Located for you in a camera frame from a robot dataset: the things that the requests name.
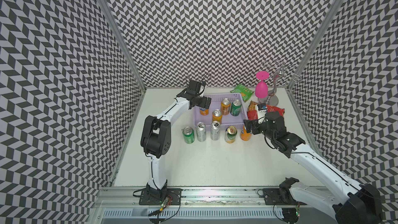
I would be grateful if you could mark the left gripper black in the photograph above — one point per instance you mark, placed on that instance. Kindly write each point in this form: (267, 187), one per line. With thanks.
(202, 104)

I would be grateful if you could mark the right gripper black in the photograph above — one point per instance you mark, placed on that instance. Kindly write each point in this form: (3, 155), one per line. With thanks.
(255, 125)

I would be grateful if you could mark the orange fanta can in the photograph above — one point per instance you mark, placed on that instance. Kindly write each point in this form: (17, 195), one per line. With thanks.
(245, 135)
(204, 111)

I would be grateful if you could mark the green can gold top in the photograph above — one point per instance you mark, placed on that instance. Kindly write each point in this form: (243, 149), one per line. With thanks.
(230, 134)

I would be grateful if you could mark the lavender plastic basket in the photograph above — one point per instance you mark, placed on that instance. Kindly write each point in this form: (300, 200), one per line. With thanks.
(227, 120)

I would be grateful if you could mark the white monster can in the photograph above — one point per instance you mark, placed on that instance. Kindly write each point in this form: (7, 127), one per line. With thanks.
(201, 131)
(215, 130)

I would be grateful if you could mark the green soda can silver top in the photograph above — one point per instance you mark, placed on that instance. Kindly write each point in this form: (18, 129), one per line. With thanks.
(188, 135)

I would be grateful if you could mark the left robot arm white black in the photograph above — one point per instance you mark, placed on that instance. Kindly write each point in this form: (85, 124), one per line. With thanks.
(157, 131)

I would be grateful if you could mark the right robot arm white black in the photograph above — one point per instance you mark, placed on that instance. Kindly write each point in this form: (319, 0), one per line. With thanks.
(349, 202)

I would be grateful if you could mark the red candy bag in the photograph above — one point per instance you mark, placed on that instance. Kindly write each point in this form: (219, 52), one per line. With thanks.
(252, 113)

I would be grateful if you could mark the green can back row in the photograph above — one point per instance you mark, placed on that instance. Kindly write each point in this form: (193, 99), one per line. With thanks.
(236, 107)

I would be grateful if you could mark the orange schweppes can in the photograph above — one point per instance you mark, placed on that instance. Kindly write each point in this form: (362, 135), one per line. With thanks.
(217, 116)

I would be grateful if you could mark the green snack packet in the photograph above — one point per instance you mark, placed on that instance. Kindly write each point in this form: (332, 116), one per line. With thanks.
(245, 92)

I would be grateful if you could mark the orange soda can back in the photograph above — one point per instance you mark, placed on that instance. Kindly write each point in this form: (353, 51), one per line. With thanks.
(225, 106)

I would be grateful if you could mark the pink wine glass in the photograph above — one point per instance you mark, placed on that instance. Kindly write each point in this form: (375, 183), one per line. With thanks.
(261, 90)

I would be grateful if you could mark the chrome glass holder stand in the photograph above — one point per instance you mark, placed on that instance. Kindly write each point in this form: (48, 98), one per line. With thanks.
(280, 71)

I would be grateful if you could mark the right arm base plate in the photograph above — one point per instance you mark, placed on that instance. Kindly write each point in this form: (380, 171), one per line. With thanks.
(278, 196)

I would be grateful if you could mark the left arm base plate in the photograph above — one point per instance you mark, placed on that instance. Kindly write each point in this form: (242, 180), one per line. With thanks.
(152, 197)

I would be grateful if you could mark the aluminium mounting rail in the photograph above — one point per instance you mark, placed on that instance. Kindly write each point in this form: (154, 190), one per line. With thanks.
(194, 203)

